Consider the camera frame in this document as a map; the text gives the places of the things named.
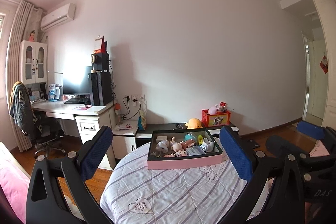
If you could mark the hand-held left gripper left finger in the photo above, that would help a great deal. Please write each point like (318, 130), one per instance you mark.
(95, 153)

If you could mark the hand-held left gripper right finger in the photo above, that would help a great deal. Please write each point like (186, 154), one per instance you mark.
(236, 153)

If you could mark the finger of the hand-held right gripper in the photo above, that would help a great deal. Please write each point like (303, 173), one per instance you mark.
(309, 129)
(281, 145)

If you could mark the yellow small toy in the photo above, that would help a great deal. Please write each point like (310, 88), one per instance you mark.
(200, 139)

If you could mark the clear plastic box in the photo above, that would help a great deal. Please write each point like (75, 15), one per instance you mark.
(196, 151)

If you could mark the teal facial brush clear dome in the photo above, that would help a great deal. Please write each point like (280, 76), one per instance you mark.
(191, 138)

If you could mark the pink gift box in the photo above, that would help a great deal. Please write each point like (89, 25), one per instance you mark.
(183, 163)

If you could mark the small doll figure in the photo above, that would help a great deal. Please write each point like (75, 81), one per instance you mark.
(175, 146)

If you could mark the white desk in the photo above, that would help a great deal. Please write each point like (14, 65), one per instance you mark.
(89, 124)

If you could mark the white door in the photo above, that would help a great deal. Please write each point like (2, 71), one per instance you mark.
(317, 98)

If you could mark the white nightstand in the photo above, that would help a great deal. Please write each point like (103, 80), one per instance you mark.
(126, 140)

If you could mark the red crate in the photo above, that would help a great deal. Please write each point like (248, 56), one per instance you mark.
(216, 120)

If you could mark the printed packet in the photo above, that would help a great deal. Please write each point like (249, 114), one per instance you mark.
(124, 126)

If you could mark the pink paper sheet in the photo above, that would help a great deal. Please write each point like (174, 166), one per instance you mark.
(82, 107)

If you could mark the orange bottle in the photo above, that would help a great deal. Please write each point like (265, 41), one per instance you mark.
(118, 111)

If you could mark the pink plush toy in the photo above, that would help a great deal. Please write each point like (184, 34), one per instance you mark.
(213, 109)

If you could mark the red card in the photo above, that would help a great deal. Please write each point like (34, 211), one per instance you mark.
(222, 104)

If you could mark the yellow octopus plush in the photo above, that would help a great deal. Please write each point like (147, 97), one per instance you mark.
(193, 123)

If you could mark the black office chair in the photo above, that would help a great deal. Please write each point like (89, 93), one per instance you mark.
(47, 132)

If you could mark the black-top low cabinet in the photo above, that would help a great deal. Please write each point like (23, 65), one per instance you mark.
(147, 132)

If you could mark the black keyboard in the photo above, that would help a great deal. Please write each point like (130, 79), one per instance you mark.
(77, 101)

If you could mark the snack bag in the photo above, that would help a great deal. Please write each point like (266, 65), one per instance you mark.
(142, 120)

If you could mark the black cylinder device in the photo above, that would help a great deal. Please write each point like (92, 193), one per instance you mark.
(178, 126)

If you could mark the black computer tower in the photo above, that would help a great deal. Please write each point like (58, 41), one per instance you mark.
(101, 88)

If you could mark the red door decoration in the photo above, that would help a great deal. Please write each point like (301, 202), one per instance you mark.
(324, 64)

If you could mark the blue and white packet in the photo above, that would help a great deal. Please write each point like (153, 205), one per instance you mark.
(53, 92)

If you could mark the computer monitor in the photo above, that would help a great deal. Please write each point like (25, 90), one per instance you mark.
(76, 81)

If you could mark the striped white quilt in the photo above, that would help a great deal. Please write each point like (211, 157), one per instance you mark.
(170, 192)

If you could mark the dark jacket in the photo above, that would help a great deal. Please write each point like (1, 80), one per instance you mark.
(22, 106)

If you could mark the pink fuzzy blanket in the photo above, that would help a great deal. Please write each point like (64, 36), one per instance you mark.
(13, 182)

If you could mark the black speaker box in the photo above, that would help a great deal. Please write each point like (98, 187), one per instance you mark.
(101, 61)

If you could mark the red desk calendar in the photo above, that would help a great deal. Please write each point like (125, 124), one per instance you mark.
(101, 45)

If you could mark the white glass-door cabinet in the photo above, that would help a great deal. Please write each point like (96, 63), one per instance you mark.
(32, 62)

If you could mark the beige curtain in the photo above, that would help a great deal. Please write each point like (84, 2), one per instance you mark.
(15, 56)

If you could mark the cartoon girl figurine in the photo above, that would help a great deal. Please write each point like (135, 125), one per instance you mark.
(32, 35)

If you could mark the white air conditioner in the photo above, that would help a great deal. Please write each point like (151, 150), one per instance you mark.
(56, 17)

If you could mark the wall socket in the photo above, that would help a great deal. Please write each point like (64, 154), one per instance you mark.
(135, 98)

